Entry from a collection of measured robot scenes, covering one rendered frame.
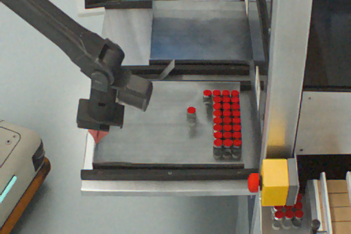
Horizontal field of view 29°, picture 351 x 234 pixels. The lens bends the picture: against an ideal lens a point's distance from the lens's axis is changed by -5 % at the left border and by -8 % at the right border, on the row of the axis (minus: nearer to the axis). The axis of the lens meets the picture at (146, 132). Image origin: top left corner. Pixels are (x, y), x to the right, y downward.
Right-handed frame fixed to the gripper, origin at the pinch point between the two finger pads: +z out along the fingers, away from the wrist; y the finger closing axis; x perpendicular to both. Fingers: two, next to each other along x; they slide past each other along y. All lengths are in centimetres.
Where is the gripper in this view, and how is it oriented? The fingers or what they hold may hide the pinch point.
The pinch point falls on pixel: (97, 138)
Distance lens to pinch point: 162.2
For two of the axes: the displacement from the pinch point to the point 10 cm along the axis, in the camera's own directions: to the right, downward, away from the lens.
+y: 9.9, 1.2, 0.8
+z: -1.4, 6.6, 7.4
